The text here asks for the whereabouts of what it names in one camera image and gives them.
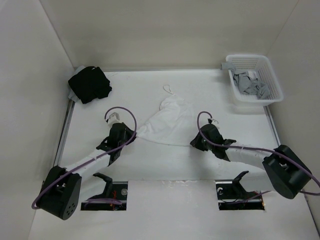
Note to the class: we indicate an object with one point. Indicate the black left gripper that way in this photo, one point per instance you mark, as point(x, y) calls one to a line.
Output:
point(131, 136)

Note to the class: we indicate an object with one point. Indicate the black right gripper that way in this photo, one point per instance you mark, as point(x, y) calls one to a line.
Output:
point(196, 143)

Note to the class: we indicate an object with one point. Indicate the white tank top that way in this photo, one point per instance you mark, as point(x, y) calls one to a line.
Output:
point(174, 124)

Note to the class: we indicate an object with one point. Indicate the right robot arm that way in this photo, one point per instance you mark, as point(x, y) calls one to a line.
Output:
point(286, 172)

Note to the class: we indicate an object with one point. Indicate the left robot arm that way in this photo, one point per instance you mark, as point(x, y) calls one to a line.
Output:
point(82, 183)

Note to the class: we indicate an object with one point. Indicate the black folded tank top stack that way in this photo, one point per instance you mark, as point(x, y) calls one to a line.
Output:
point(89, 84)

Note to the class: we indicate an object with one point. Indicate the grey tank tops in basket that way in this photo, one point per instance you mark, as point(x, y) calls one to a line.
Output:
point(249, 85)

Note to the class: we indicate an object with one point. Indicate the white plastic basket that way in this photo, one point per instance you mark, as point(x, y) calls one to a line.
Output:
point(258, 66)

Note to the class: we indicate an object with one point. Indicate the grey cloth on basket rim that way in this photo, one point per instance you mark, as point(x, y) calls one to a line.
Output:
point(227, 66)

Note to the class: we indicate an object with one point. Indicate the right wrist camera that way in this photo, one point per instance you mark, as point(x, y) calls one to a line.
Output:
point(213, 121)

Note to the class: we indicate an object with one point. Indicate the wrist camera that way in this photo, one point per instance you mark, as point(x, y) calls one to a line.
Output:
point(114, 118)
point(213, 121)

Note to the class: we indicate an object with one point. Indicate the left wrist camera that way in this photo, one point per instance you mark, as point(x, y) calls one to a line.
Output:
point(114, 118)

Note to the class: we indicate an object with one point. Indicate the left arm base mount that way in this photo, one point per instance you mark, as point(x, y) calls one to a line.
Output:
point(101, 193)

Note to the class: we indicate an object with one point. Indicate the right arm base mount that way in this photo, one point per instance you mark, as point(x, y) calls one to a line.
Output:
point(232, 196)

